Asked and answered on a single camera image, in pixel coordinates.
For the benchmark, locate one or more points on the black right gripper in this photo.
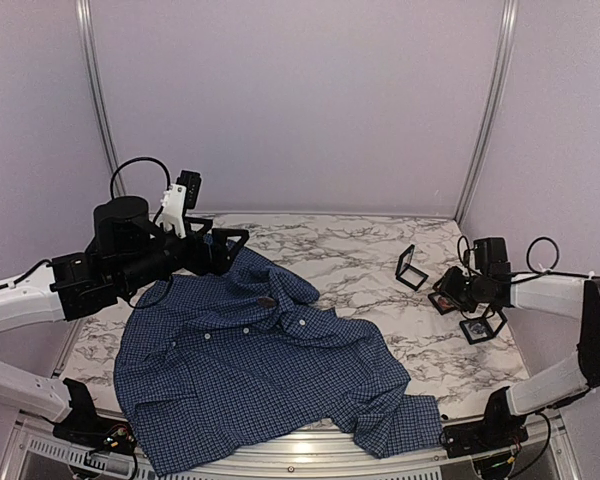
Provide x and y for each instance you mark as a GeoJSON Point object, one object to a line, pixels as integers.
{"type": "Point", "coordinates": [447, 285]}

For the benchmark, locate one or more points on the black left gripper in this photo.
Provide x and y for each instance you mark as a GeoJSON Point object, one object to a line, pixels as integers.
{"type": "Point", "coordinates": [203, 251]}

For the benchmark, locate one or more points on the white blue round brooch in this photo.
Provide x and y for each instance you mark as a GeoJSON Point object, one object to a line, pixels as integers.
{"type": "Point", "coordinates": [478, 329]}

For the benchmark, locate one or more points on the blue checked shirt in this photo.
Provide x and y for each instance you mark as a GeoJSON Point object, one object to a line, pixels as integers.
{"type": "Point", "coordinates": [203, 370]}

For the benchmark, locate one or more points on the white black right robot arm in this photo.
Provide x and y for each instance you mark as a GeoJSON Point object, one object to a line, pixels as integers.
{"type": "Point", "coordinates": [556, 319]}

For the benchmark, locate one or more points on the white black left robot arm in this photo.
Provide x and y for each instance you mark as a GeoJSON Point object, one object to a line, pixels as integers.
{"type": "Point", "coordinates": [128, 252]}

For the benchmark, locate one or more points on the brown round brooch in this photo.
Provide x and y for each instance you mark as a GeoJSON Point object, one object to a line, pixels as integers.
{"type": "Point", "coordinates": [266, 302]}

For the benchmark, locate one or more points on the black frame stand middle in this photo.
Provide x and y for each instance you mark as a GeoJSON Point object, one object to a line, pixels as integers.
{"type": "Point", "coordinates": [434, 297]}

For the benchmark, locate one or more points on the black frame stand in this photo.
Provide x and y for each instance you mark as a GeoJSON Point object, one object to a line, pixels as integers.
{"type": "Point", "coordinates": [434, 297]}
{"type": "Point", "coordinates": [406, 273]}
{"type": "Point", "coordinates": [485, 319]}

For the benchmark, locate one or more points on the black frame stand near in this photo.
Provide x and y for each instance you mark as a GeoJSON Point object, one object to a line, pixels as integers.
{"type": "Point", "coordinates": [485, 319]}

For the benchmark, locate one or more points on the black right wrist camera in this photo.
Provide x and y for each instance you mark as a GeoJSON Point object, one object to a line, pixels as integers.
{"type": "Point", "coordinates": [491, 257]}

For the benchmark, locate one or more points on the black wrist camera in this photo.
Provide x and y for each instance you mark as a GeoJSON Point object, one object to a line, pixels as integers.
{"type": "Point", "coordinates": [192, 182]}
{"type": "Point", "coordinates": [491, 257]}

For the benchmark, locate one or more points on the black frame stand far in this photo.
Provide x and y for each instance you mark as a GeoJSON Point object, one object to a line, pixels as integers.
{"type": "Point", "coordinates": [406, 273]}

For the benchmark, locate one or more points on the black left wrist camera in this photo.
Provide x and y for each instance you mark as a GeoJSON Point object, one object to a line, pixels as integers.
{"type": "Point", "coordinates": [192, 182]}

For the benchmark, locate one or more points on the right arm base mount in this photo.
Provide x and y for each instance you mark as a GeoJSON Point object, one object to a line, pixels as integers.
{"type": "Point", "coordinates": [499, 428]}

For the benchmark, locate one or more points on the aluminium front rail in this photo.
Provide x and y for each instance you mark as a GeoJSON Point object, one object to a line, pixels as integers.
{"type": "Point", "coordinates": [311, 453]}

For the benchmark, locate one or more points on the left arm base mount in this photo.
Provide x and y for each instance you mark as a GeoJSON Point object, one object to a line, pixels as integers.
{"type": "Point", "coordinates": [84, 426]}

